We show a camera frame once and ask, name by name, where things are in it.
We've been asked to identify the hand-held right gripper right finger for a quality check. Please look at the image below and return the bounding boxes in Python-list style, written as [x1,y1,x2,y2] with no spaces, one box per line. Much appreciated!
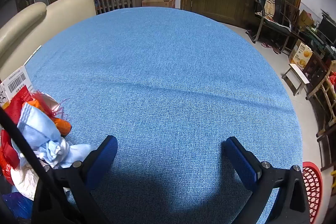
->
[223,136,311,224]

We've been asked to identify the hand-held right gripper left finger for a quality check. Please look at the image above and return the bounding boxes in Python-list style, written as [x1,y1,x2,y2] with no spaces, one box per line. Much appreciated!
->
[31,135,118,224]

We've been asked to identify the light blue face mask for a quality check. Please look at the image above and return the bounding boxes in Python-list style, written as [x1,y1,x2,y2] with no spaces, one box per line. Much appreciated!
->
[17,103,71,164]
[56,143,98,169]

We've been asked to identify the red plastic basket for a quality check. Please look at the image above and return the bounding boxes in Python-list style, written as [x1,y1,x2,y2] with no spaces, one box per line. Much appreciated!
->
[302,161,323,224]

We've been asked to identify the white plastic bag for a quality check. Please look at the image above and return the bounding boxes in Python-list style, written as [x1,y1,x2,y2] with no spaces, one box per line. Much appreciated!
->
[10,166,40,201]

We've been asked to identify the blue plastic bag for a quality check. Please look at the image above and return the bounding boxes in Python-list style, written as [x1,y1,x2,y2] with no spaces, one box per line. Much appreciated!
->
[0,193,34,220]

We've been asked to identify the red mesh bag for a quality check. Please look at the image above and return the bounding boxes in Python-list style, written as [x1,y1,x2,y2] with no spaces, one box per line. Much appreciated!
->
[3,91,69,125]

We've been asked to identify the orange wrapper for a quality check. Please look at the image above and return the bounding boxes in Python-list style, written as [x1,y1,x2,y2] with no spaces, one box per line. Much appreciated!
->
[28,99,72,135]

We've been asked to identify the clear plastic container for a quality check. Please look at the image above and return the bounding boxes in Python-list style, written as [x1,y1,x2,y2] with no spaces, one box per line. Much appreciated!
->
[39,94,65,115]

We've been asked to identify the small white stool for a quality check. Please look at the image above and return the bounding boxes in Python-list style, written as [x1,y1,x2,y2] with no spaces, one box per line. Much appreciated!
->
[281,63,311,96]

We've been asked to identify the wicker chair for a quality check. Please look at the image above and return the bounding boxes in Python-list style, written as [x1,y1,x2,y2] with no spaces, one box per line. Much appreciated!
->
[306,60,336,127]

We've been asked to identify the blue tablecloth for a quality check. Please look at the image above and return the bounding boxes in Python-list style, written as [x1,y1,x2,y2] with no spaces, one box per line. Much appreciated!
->
[25,7,303,224]

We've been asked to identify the red white small box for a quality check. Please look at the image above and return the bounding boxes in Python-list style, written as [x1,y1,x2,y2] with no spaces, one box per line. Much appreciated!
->
[0,65,33,109]

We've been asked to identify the yellow carton box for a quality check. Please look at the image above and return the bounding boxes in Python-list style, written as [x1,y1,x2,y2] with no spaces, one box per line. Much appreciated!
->
[289,39,313,71]

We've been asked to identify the black metal armchair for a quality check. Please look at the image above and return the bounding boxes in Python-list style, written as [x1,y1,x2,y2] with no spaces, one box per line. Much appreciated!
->
[253,0,292,54]

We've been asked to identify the cream leather sofa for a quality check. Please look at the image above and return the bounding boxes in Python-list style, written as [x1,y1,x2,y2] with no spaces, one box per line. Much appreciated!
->
[0,0,97,83]

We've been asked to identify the brown cardboard box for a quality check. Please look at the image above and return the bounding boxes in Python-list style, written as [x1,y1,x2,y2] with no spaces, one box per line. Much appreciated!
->
[299,10,314,30]
[142,0,176,9]

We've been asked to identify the dark wooden chair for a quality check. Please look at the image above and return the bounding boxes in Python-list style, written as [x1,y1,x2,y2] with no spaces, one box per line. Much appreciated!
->
[282,0,300,51]

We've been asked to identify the black monitor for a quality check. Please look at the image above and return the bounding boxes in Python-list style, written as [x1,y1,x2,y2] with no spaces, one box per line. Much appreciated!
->
[318,14,336,46]

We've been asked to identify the plaid scarf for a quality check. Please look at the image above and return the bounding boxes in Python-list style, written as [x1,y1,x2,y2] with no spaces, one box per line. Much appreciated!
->
[263,0,276,20]

